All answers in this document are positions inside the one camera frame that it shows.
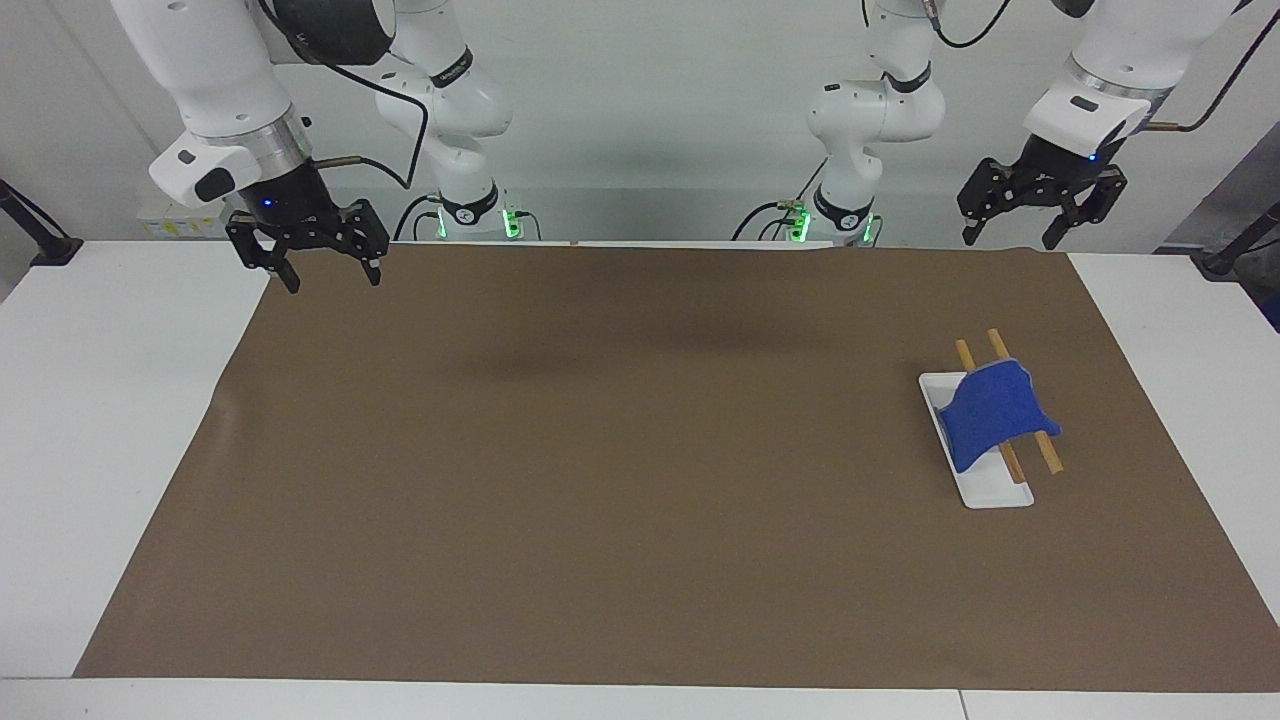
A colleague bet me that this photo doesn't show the white rectangular tray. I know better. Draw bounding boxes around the white rectangular tray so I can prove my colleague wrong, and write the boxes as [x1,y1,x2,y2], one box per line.
[917,371,1036,511]

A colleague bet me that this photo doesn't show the black stand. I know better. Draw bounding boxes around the black stand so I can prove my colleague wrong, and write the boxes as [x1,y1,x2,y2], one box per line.
[0,179,84,267]
[1189,199,1280,280]

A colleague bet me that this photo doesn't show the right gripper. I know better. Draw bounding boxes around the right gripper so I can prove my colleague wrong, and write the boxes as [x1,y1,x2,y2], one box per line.
[224,158,392,295]

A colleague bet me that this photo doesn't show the blue towel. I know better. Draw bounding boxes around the blue towel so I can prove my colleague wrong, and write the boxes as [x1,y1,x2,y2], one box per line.
[939,360,1063,475]

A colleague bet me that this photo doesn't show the wooden stick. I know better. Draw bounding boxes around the wooden stick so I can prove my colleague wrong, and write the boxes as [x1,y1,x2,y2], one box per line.
[987,327,1065,476]
[954,339,1029,487]

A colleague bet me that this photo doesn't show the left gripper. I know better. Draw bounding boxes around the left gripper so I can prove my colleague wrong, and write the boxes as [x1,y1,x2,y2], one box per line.
[957,133,1130,252]

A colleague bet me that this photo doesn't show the black cable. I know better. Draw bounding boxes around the black cable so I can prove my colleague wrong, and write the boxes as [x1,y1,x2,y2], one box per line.
[793,157,830,207]
[394,193,442,242]
[925,0,1014,50]
[731,200,793,242]
[255,0,432,191]
[1145,0,1280,134]

